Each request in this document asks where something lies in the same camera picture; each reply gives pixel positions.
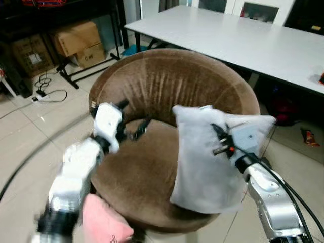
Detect large tan cardboard box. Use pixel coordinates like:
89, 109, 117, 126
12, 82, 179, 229
51, 20, 104, 57

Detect brown velvet round sofa chair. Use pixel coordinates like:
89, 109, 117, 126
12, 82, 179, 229
89, 48, 261, 234

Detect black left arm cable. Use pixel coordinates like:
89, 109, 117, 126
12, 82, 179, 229
0, 115, 94, 203

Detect dark labelled cardboard box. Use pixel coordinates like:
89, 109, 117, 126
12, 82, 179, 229
10, 34, 55, 77

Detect black power cord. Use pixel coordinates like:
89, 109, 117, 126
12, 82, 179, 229
33, 73, 68, 103

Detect white power strip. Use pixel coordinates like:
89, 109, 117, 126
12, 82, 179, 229
31, 90, 49, 102

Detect red and black bag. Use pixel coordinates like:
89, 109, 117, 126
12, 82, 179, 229
267, 95, 300, 126

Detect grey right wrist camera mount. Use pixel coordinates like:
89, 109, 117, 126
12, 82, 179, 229
229, 121, 264, 158

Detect pink embroidered pillow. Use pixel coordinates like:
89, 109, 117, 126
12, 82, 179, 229
81, 194, 135, 243

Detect small printed cardboard box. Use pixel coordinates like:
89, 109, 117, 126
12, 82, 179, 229
75, 43, 107, 69

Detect grey pillow with tan tag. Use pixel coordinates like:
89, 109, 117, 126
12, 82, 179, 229
171, 105, 276, 214

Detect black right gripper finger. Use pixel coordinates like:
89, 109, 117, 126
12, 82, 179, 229
211, 123, 227, 147

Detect white chair with dark back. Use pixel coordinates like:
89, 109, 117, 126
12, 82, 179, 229
235, 0, 295, 26
192, 0, 236, 15

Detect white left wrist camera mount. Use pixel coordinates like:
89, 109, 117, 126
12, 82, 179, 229
94, 103, 124, 152

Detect teal floor item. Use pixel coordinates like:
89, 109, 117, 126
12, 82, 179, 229
121, 45, 140, 54

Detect red snack packet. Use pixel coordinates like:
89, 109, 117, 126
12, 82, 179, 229
301, 128, 320, 147

